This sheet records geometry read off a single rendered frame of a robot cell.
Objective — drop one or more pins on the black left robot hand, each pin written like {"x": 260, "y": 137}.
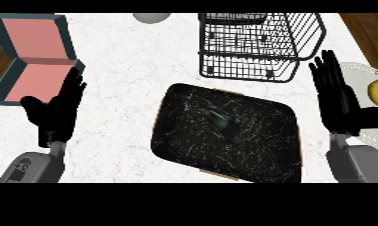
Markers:
{"x": 59, "y": 110}

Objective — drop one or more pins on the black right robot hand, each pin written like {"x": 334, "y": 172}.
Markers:
{"x": 337, "y": 103}

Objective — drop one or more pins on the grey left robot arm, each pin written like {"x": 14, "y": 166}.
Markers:
{"x": 34, "y": 166}

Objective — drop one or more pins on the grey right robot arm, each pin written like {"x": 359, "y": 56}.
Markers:
{"x": 352, "y": 161}

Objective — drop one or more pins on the black marbled tray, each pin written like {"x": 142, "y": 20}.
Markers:
{"x": 226, "y": 133}

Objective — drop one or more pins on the yellow fruit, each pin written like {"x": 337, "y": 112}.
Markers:
{"x": 374, "y": 91}

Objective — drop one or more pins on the white plate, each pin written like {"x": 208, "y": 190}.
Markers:
{"x": 365, "y": 80}

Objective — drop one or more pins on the pink and teal open box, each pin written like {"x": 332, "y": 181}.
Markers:
{"x": 37, "y": 58}

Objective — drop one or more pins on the brown wooden surface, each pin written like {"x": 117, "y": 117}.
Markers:
{"x": 363, "y": 35}

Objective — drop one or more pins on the grey round object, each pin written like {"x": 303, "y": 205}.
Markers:
{"x": 151, "y": 17}

